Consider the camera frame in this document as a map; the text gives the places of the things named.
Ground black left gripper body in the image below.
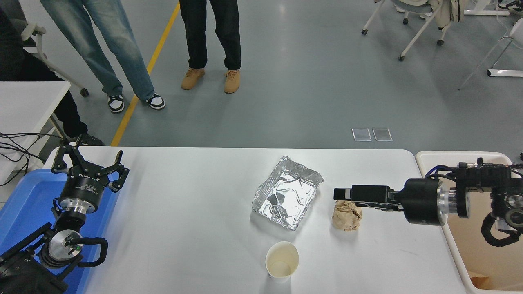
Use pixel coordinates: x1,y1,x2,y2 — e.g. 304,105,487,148
58,170,108,208

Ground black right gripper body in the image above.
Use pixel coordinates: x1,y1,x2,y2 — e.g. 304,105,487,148
397,178,442,226

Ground large pale bin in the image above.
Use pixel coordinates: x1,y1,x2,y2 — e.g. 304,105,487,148
415,150,523,294

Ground pale jacket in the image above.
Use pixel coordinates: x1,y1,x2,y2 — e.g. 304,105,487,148
432,0,465,31

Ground white-legged office chair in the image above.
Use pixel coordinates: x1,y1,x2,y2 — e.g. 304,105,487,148
362,0,464,62

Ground white wheeled chair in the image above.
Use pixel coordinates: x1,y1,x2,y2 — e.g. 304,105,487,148
20,22,89,97

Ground person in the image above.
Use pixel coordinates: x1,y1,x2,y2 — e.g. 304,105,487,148
498,0,523,16
40,0,167,114
179,0,242,94
0,6,105,147

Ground white paper cup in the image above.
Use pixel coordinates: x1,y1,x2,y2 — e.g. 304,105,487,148
265,241,299,283

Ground white desk foot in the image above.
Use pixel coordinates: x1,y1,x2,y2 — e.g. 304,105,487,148
464,0,511,17

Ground silver foil tray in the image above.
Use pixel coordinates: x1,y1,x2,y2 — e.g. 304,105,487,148
251,155,324,232

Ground black cables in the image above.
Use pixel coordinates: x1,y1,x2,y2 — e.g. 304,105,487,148
0,132,68,187

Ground blue plastic tray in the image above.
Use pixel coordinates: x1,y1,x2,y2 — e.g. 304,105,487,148
0,169,121,294

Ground tan paper ball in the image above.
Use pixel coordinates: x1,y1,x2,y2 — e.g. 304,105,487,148
332,199,363,232

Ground tan paper scrap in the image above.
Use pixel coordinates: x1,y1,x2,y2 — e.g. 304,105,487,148
470,272,493,291

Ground white side table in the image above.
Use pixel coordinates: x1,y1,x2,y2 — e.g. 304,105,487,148
0,80,72,185

